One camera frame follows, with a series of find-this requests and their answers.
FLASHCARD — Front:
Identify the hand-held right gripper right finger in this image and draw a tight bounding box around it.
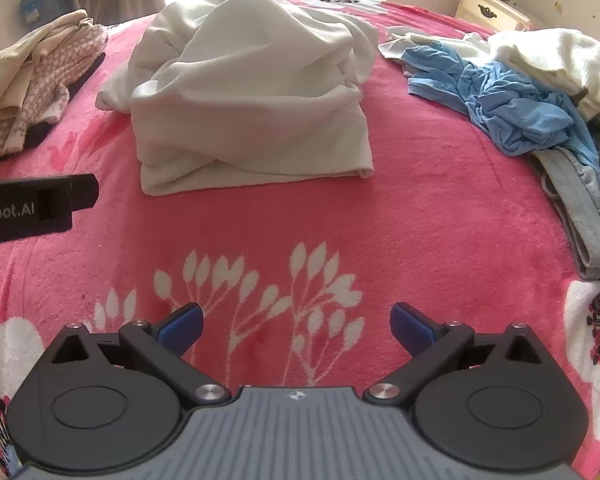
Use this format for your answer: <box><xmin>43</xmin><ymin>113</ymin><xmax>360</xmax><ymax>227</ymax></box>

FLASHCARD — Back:
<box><xmin>362</xmin><ymin>302</ymin><xmax>543</xmax><ymax>408</ymax></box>

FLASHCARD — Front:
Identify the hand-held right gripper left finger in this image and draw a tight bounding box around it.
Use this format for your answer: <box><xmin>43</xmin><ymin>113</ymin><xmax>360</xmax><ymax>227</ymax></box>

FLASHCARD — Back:
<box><xmin>50</xmin><ymin>302</ymin><xmax>233</xmax><ymax>406</ymax></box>

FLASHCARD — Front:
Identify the pink floral blanket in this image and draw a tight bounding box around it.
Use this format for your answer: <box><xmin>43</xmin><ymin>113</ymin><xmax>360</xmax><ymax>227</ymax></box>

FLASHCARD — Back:
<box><xmin>0</xmin><ymin>0</ymin><xmax>600</xmax><ymax>480</ymax></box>

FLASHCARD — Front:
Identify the beige folded garment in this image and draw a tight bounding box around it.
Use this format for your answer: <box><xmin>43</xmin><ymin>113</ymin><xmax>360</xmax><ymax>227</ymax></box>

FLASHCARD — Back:
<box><xmin>0</xmin><ymin>10</ymin><xmax>96</xmax><ymax>121</ymax></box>

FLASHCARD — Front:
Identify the cream wooden nightstand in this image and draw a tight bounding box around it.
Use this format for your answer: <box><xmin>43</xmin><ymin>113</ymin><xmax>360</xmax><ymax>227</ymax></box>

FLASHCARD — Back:
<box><xmin>455</xmin><ymin>0</ymin><xmax>546</xmax><ymax>33</ymax></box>

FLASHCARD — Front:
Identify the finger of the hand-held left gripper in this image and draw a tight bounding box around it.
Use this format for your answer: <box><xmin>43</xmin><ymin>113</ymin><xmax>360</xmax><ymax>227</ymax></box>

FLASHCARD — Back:
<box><xmin>70</xmin><ymin>174</ymin><xmax>100</xmax><ymax>211</ymax></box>

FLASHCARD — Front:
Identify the cream fleece garment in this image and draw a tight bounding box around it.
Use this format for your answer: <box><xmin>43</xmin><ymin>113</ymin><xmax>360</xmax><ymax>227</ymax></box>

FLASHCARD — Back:
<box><xmin>487</xmin><ymin>27</ymin><xmax>600</xmax><ymax>123</ymax></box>

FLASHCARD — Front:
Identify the white printed sweatshirt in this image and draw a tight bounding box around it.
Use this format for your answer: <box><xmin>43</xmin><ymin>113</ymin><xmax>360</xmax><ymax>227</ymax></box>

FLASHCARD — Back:
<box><xmin>96</xmin><ymin>0</ymin><xmax>380</xmax><ymax>196</ymax></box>

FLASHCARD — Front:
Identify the beige patterned clothes pile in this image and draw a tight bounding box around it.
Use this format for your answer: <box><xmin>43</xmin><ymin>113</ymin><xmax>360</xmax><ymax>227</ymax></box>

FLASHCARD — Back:
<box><xmin>0</xmin><ymin>22</ymin><xmax>110</xmax><ymax>163</ymax></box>

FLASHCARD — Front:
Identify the thin white garment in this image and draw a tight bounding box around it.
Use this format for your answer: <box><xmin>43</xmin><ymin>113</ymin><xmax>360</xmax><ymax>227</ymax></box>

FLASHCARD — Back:
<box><xmin>378</xmin><ymin>25</ymin><xmax>496</xmax><ymax>68</ymax></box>

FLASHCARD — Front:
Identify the light blue shirt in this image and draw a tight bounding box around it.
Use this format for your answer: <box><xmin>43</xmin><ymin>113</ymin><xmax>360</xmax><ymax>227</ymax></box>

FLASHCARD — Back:
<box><xmin>401</xmin><ymin>42</ymin><xmax>600</xmax><ymax>171</ymax></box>

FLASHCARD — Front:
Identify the black folded garment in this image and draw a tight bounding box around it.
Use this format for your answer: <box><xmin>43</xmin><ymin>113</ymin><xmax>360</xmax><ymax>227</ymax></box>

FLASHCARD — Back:
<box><xmin>0</xmin><ymin>52</ymin><xmax>106</xmax><ymax>173</ymax></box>

